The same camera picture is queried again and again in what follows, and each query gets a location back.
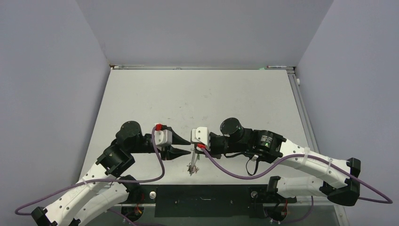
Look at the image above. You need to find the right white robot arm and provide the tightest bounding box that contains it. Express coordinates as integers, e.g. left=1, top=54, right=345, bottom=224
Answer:
left=191, top=118, right=361, bottom=206

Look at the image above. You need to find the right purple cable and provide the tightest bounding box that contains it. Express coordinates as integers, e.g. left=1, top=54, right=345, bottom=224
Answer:
left=199, top=145, right=393, bottom=225

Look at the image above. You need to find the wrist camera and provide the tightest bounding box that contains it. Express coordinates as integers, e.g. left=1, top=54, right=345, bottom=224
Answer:
left=191, top=127, right=210, bottom=148
left=154, top=124, right=172, bottom=147

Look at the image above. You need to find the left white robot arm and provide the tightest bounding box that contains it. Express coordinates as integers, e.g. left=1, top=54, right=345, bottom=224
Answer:
left=30, top=121, right=190, bottom=226

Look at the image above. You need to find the rear aluminium rail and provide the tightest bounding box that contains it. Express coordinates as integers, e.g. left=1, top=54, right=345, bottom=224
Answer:
left=110, top=65, right=295, bottom=71

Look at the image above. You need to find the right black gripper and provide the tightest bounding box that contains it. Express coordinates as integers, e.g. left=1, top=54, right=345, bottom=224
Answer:
left=195, top=132, right=246, bottom=159

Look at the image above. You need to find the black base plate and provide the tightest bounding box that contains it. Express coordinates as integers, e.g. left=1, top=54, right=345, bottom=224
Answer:
left=123, top=185, right=297, bottom=218

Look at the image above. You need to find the front aluminium rail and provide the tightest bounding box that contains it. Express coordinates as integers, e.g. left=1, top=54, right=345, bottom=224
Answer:
left=64, top=184, right=346, bottom=207

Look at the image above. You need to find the right aluminium rail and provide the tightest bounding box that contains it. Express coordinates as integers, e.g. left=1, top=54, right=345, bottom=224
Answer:
left=287, top=70, right=319, bottom=153

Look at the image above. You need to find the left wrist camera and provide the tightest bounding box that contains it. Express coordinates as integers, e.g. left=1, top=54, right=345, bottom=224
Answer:
left=154, top=124, right=172, bottom=147

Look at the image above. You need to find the metal crescent keyring plate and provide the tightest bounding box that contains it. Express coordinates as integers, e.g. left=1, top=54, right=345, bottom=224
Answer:
left=187, top=149, right=199, bottom=176

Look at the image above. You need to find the aluminium rail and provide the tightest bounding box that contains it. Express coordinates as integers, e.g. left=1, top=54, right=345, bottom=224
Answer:
left=64, top=184, right=346, bottom=207
left=110, top=65, right=295, bottom=71
left=287, top=70, right=319, bottom=153

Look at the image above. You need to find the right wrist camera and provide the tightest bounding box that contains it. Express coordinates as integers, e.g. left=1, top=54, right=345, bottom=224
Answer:
left=191, top=127, right=210, bottom=148

